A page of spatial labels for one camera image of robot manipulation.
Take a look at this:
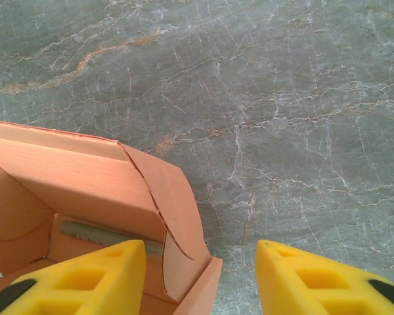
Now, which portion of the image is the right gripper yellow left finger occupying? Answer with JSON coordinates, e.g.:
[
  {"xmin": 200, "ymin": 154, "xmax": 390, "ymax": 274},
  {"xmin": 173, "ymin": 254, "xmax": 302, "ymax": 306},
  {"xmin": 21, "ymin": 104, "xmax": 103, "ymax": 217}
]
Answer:
[{"xmin": 0, "ymin": 239, "xmax": 148, "ymax": 315}]

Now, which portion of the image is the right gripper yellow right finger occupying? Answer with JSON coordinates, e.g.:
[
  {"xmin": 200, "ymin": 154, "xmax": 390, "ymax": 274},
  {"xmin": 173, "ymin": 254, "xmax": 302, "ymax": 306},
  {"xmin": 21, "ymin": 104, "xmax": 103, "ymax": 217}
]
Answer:
[{"xmin": 255, "ymin": 239, "xmax": 394, "ymax": 315}]

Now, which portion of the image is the orange cardboard paper box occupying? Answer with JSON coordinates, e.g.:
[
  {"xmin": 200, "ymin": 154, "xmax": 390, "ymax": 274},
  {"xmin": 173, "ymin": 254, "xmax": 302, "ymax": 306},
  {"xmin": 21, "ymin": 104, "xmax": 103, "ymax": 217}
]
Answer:
[{"xmin": 0, "ymin": 118, "xmax": 223, "ymax": 315}]

